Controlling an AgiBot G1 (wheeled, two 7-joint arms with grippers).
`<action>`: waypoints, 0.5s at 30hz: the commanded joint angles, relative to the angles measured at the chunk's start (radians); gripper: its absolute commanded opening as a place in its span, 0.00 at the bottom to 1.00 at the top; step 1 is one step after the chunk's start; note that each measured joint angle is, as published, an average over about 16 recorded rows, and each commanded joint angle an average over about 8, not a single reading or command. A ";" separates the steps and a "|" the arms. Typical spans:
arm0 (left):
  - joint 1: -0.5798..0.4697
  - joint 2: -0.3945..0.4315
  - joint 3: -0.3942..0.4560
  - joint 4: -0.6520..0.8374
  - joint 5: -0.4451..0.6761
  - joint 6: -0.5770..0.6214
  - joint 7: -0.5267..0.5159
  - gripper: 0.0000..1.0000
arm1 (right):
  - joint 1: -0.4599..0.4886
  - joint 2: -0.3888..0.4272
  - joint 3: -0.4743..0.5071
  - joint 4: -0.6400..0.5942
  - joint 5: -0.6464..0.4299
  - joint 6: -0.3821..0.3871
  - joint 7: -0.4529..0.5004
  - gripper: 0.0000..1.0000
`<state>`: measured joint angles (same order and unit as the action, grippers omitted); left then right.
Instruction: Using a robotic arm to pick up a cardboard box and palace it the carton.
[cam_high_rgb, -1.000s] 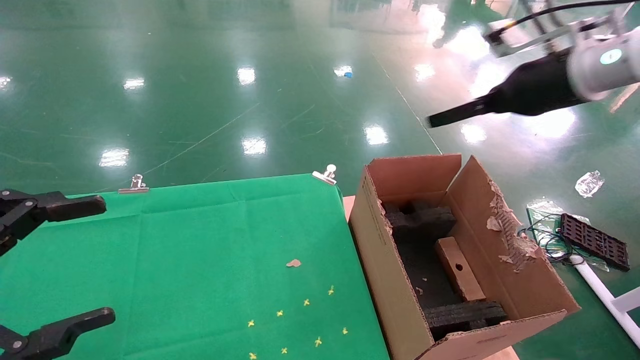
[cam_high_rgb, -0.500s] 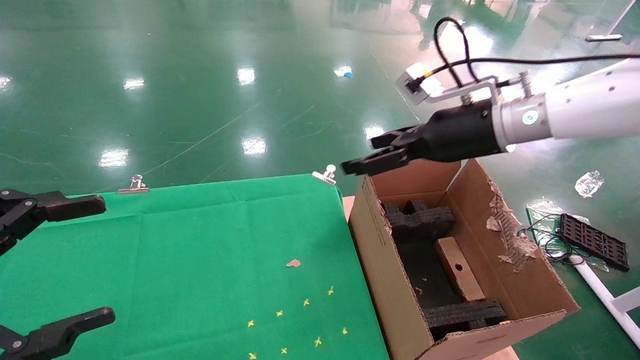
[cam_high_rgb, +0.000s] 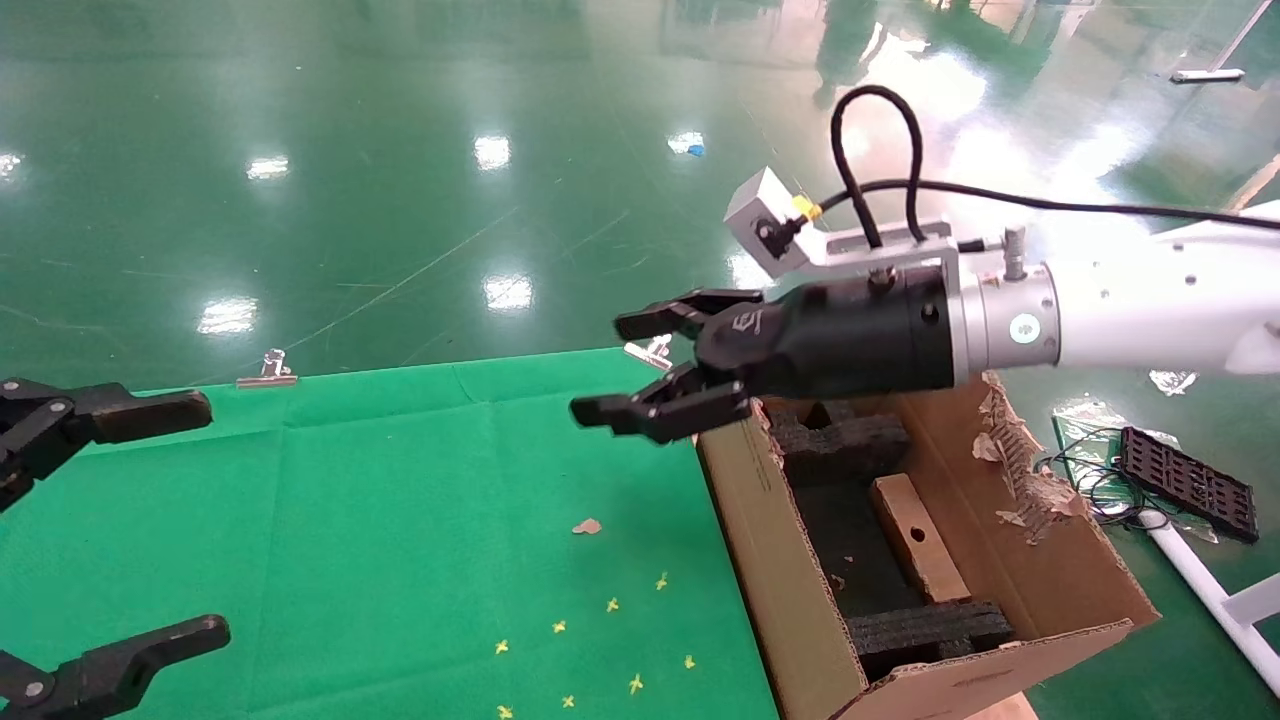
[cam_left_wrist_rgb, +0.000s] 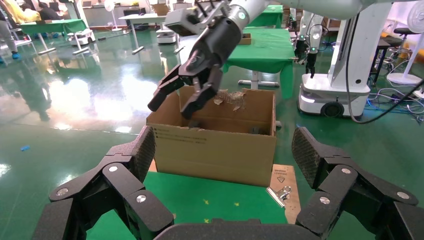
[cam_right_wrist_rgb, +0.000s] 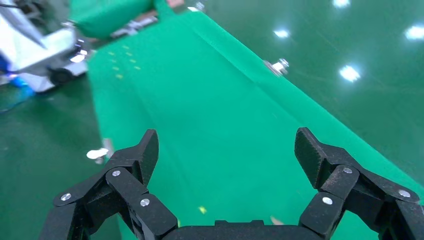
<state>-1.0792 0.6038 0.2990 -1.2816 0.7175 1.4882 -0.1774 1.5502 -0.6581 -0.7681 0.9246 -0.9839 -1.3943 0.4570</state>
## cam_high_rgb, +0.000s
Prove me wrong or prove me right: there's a black plastic grid tray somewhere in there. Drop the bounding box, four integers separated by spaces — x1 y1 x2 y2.
1117 426 1260 545

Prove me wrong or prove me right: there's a white table leg frame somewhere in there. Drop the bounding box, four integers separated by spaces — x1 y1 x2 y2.
1140 510 1280 696

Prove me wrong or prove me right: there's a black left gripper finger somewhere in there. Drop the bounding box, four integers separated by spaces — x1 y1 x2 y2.
0 615 232 720
0 378 214 513

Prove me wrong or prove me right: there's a grey camera mounting bracket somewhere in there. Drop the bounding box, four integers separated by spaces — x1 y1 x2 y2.
800 220 961 291

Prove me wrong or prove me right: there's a small brown cardboard box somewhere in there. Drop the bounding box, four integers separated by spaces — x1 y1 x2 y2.
870 473 973 604

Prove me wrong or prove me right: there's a thick black sleeved cable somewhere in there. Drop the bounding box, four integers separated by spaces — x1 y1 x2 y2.
830 85 926 249

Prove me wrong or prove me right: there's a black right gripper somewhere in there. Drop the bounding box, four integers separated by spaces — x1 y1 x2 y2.
570 265 956 446

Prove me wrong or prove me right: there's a black notched foam block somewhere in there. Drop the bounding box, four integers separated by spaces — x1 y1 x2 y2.
765 400 911 488

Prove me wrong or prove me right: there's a large open brown carton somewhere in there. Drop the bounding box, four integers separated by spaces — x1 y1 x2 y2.
697 365 1161 720

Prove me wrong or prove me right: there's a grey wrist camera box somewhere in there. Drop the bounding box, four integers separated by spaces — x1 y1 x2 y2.
724 167 816 279

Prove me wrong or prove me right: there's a green table cloth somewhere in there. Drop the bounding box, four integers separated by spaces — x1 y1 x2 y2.
0 347 783 720

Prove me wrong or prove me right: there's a thin black cable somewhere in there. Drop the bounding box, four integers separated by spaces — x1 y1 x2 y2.
820 180 1280 231

